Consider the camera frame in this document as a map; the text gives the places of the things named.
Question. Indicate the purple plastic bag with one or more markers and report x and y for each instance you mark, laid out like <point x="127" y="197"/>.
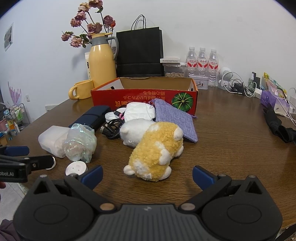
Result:
<point x="270" y="99"/>

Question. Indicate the clear plastic bottle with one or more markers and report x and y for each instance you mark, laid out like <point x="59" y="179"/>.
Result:
<point x="81" y="141"/>

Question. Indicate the flat white box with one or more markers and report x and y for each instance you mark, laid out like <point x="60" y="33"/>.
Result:
<point x="170" y="60"/>

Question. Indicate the purple fabric pouch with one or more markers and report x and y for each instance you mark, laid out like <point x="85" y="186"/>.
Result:
<point x="175" y="118"/>

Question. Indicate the person's dark clothing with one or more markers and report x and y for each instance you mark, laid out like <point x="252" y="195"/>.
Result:
<point x="5" y="231"/>

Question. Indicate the white printed tin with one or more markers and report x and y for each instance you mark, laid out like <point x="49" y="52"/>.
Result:
<point x="198" y="82"/>

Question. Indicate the yellow thermos jug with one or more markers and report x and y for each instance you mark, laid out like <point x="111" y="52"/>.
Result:
<point x="101" y="62"/>

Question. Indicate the black paper bag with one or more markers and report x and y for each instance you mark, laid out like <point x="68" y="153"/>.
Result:
<point x="138" y="51"/>

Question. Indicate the white milk carton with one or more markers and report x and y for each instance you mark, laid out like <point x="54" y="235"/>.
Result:
<point x="87" y="64"/>

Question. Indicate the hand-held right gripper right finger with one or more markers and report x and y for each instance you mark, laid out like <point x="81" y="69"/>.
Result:
<point x="203" y="178"/>

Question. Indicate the white bottle cap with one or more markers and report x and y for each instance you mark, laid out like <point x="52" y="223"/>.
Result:
<point x="109" y="115"/>

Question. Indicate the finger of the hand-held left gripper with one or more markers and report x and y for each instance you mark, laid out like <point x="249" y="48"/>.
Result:
<point x="17" y="151"/>
<point x="39" y="162"/>

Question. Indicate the white power strip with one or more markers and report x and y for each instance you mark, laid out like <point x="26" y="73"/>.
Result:
<point x="291" y="102"/>

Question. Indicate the translucent plastic box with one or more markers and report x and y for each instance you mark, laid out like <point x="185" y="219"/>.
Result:
<point x="50" y="139"/>

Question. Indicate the red cardboard box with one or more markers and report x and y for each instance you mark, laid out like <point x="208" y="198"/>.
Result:
<point x="138" y="97"/>

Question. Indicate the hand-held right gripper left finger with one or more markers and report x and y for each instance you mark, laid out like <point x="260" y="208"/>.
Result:
<point x="92" y="176"/>

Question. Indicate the clear water bottle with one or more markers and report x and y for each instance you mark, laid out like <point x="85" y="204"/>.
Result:
<point x="191" y="60"/>
<point x="202" y="60"/>
<point x="213" y="67"/>

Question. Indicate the dark small bottle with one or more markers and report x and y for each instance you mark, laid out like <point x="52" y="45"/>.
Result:
<point x="255" y="80"/>

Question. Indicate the wall poster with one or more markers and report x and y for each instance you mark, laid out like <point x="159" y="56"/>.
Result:
<point x="8" y="37"/>

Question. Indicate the white face mask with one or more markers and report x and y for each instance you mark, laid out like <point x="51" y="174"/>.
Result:
<point x="138" y="111"/>

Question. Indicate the white charger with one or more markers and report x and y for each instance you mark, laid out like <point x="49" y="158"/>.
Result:
<point x="258" y="92"/>

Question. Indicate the clear container of nuts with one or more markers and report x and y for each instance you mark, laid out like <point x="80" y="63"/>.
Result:
<point x="173" y="72"/>

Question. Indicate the metal storage rack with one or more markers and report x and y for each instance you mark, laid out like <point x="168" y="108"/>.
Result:
<point x="13" y="115"/>

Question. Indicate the navy glasses case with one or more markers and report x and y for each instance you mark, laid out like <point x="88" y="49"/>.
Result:
<point x="92" y="115"/>

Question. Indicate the small white round lid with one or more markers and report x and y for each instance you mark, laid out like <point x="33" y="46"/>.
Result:
<point x="54" y="165"/>

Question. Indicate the colourful snack packet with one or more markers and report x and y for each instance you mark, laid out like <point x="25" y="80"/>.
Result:
<point x="274" y="84"/>

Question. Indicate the yellow plush toy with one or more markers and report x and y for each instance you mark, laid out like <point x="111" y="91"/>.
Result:
<point x="152" y="150"/>

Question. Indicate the dried pink rose bouquet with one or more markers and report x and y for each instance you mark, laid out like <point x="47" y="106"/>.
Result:
<point x="94" y="27"/>

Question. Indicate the black cloth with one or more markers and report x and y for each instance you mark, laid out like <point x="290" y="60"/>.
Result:
<point x="275" y="122"/>

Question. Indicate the white wall socket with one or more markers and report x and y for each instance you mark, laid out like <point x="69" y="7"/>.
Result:
<point x="28" y="97"/>

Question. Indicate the black power adapter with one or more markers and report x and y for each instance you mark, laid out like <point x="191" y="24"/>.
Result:
<point x="237" y="87"/>

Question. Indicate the white mini fan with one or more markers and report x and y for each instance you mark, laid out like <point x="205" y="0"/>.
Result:
<point x="225" y="76"/>

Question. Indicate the purple flower wall sticker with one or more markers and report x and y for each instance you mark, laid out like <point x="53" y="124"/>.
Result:
<point x="14" y="93"/>

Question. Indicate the small pink clip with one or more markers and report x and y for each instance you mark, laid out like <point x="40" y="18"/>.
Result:
<point x="120" y="115"/>

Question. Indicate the yellow mug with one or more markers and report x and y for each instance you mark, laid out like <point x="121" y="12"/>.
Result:
<point x="84" y="90"/>

